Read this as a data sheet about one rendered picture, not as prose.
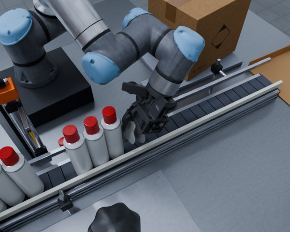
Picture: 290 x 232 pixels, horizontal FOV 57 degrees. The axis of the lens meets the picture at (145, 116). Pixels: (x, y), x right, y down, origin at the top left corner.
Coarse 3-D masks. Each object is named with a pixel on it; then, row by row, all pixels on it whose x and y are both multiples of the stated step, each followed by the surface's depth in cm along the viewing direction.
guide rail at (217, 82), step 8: (256, 64) 95; (240, 72) 92; (216, 80) 90; (224, 80) 90; (200, 88) 87; (208, 88) 89; (184, 96) 85; (48, 152) 73; (56, 152) 73; (32, 160) 71; (40, 160) 72
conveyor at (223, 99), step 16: (256, 80) 101; (224, 96) 96; (240, 96) 96; (192, 112) 92; (208, 112) 92; (176, 128) 88; (192, 128) 88; (128, 144) 84; (144, 144) 84; (160, 144) 84; (128, 160) 80; (48, 176) 77; (64, 176) 77; (96, 176) 77
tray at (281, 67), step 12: (288, 48) 118; (252, 60) 110; (276, 60) 115; (288, 60) 115; (252, 72) 111; (264, 72) 111; (276, 72) 111; (288, 72) 111; (288, 84) 106; (288, 96) 102
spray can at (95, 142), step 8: (88, 120) 64; (96, 120) 64; (88, 128) 63; (96, 128) 64; (88, 136) 66; (96, 136) 66; (104, 136) 70; (88, 144) 68; (96, 144) 67; (104, 144) 70; (96, 152) 70; (104, 152) 72; (96, 160) 74; (104, 160) 75
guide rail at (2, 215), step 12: (276, 84) 95; (252, 96) 92; (228, 108) 88; (204, 120) 86; (180, 132) 83; (156, 144) 81; (120, 156) 77; (132, 156) 79; (96, 168) 75; (108, 168) 77; (72, 180) 73; (48, 192) 70; (24, 204) 68; (0, 216) 67
